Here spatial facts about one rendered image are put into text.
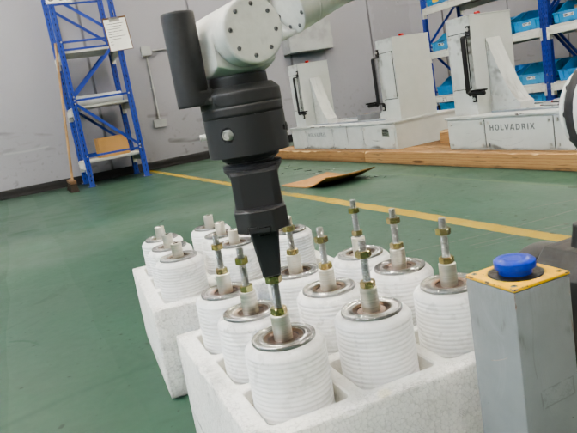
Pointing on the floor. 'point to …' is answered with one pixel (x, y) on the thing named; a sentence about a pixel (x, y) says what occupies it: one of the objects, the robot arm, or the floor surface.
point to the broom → (65, 131)
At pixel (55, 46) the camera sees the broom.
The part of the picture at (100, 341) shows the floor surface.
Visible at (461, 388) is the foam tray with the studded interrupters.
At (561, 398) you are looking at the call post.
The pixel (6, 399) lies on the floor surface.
